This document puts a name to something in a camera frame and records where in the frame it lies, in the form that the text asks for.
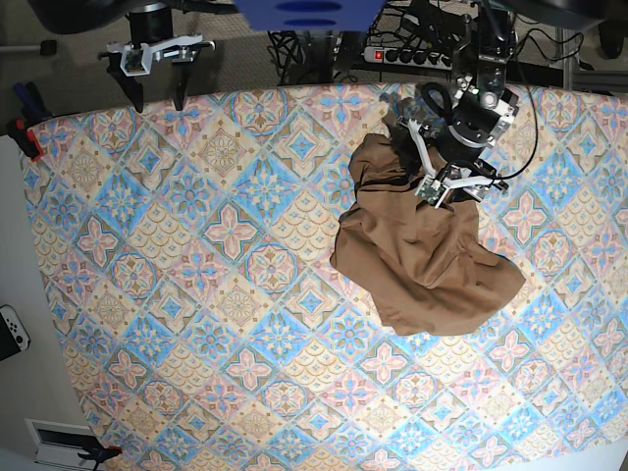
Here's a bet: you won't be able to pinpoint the black orange clamp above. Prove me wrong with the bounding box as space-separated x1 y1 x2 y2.
78 437 123 469

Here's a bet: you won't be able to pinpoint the red black clamp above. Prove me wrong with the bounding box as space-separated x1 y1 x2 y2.
6 119 42 161

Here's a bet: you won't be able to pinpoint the blue plastic box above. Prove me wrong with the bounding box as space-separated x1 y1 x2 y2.
235 0 385 31

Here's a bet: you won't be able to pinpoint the patterned tablecloth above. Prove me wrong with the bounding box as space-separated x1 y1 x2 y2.
22 84 627 470

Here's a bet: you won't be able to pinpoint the brown t-shirt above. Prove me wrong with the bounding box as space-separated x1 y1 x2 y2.
330 133 526 336

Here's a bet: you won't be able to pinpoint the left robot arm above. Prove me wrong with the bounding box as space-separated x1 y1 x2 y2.
173 1 518 208

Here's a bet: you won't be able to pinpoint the tangled black cables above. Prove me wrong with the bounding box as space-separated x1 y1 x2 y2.
267 28 364 87

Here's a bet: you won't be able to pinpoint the white power strip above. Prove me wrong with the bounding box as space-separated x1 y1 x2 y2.
362 46 452 71

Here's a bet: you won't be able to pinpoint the game console controller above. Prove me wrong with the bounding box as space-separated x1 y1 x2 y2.
0 304 30 360

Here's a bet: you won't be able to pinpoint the white wall vent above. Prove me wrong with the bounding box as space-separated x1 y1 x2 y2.
25 418 97 470

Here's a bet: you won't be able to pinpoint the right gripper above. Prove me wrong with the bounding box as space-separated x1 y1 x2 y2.
102 34 216 113

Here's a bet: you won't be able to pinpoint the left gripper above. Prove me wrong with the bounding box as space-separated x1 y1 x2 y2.
396 105 508 208

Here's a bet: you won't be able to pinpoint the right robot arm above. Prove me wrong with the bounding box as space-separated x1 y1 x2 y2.
99 2 216 112

